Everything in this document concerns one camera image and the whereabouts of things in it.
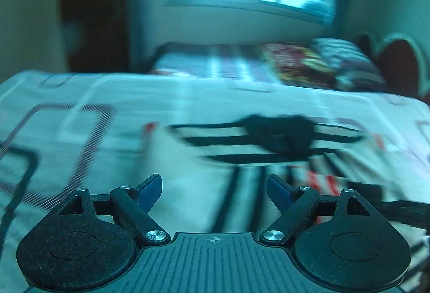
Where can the dark wooden door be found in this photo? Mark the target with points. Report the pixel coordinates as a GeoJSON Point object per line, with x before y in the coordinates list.
{"type": "Point", "coordinates": [94, 4]}

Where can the striped pillow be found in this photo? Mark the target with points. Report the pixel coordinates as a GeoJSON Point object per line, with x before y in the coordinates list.
{"type": "Point", "coordinates": [349, 61]}

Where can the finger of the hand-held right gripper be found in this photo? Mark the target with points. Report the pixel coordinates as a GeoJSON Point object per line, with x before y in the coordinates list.
{"type": "Point", "coordinates": [366, 191]}

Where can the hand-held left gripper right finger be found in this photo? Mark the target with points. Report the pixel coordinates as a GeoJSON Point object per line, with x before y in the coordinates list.
{"type": "Point", "coordinates": [279, 190]}

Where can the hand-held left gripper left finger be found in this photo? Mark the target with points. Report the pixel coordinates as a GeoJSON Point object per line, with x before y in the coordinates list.
{"type": "Point", "coordinates": [149, 190]}

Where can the heart-shaped headboard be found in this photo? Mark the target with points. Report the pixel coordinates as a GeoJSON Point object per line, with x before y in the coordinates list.
{"type": "Point", "coordinates": [399, 64]}

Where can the patterned bed sheet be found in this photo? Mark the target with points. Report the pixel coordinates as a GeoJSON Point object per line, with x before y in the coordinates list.
{"type": "Point", "coordinates": [100, 94]}

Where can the red printed folded blanket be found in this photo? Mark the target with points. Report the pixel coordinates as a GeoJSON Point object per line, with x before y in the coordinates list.
{"type": "Point", "coordinates": [295, 63]}

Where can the striped knit sweater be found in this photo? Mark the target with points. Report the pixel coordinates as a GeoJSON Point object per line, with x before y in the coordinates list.
{"type": "Point", "coordinates": [188, 178]}

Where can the folded teal cloth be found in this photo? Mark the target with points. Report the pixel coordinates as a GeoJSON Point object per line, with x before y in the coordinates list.
{"type": "Point", "coordinates": [307, 5]}

